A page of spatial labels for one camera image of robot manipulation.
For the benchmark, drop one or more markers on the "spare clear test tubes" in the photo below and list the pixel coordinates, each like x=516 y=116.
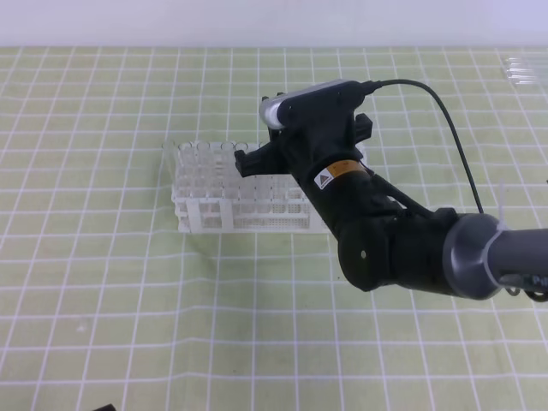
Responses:
x=526 y=70

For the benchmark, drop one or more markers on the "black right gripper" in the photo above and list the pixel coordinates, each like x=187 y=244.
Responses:
x=304 y=151

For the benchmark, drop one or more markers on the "green checkered tablecloth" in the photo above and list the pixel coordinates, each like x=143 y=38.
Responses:
x=104 y=301

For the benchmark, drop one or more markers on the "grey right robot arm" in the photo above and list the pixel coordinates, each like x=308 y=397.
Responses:
x=383 y=236

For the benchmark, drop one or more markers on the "white plastic test tube rack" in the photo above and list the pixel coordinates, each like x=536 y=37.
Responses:
x=210 y=196

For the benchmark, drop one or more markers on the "black object at edge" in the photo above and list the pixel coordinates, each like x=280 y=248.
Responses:
x=106 y=407

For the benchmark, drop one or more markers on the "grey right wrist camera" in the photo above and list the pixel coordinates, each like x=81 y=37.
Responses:
x=325 y=101

